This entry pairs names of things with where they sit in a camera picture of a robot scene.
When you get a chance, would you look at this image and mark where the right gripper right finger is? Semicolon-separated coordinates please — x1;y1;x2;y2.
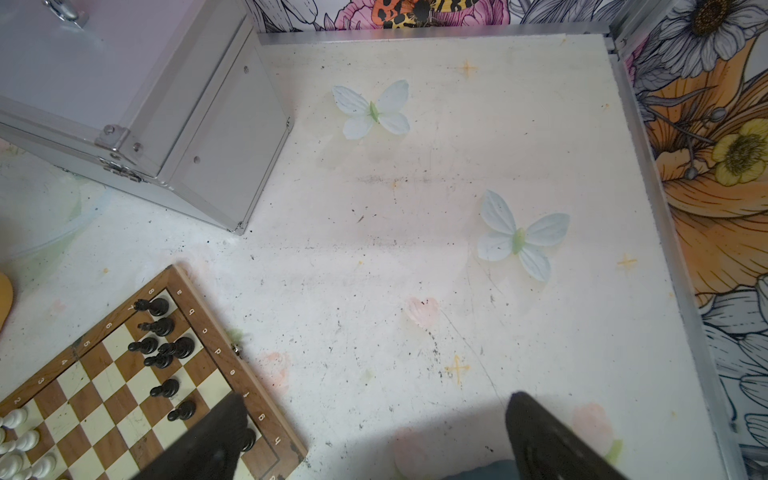
505;391;624;480

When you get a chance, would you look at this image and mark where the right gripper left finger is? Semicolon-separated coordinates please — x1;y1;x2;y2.
134;392;249;480

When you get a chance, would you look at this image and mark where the wooden chess board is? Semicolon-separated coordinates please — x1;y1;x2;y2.
1;265;308;479

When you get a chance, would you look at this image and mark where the teal plastic tray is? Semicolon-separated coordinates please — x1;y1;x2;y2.
443;460;520;480

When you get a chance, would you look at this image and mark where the yellow plastic tray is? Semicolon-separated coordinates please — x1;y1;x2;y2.
0;273;14;329

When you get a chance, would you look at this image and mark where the silver aluminium case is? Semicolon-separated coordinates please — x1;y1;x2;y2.
1;1;293;235

